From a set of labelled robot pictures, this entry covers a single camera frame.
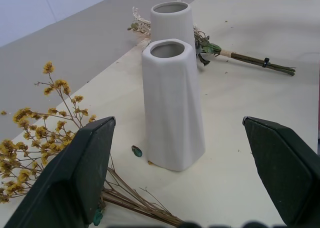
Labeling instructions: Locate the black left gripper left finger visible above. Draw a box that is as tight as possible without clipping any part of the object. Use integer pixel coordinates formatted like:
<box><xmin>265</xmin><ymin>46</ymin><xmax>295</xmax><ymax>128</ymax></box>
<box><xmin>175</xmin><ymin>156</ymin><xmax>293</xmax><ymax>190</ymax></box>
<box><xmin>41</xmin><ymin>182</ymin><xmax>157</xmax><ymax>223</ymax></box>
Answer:
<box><xmin>4</xmin><ymin>116</ymin><xmax>117</xmax><ymax>228</ymax></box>

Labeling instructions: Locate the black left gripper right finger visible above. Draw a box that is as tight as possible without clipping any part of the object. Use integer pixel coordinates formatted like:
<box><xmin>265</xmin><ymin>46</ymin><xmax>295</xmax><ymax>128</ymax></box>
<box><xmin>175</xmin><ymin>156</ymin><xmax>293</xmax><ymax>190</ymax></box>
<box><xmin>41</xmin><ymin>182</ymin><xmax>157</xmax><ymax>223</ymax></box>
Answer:
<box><xmin>241</xmin><ymin>115</ymin><xmax>319</xmax><ymax>228</ymax></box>

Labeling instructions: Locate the white round ceramic vase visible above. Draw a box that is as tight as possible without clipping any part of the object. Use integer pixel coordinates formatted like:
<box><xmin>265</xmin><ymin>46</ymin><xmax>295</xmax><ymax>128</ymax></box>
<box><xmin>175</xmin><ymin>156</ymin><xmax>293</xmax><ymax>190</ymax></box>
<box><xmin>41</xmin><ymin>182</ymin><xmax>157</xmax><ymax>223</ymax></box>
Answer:
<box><xmin>149</xmin><ymin>1</ymin><xmax>196</xmax><ymax>49</ymax></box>

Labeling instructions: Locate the tall white twisted ceramic vase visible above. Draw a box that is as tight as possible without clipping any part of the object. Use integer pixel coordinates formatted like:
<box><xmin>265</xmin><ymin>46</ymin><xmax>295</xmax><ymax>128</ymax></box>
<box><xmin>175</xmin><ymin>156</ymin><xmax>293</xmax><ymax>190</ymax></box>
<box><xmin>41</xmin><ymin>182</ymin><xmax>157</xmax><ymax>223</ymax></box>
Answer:
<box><xmin>141</xmin><ymin>38</ymin><xmax>206</xmax><ymax>171</ymax></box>

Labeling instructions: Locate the yellow dried flower bunch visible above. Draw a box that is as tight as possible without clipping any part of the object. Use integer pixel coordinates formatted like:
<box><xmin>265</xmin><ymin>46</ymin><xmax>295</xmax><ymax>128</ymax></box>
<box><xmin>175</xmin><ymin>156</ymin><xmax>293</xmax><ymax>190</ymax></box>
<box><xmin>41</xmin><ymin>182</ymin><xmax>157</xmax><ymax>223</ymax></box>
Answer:
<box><xmin>0</xmin><ymin>60</ymin><xmax>187</xmax><ymax>228</ymax></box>

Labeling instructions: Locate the small green fallen leaf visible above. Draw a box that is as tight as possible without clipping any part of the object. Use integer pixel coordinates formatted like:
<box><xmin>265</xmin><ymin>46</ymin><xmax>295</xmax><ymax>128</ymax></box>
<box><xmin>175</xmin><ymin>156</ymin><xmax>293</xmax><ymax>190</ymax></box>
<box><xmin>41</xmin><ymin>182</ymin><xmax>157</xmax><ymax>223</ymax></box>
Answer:
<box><xmin>131</xmin><ymin>145</ymin><xmax>143</xmax><ymax>158</ymax></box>

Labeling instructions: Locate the white and green flower bouquet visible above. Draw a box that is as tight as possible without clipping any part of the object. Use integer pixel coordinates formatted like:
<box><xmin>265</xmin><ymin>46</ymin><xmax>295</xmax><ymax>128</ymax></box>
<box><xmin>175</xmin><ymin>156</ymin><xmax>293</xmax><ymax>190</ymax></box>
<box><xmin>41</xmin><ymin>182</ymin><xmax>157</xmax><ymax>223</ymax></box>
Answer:
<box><xmin>126</xmin><ymin>5</ymin><xmax>297</xmax><ymax>77</ymax></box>

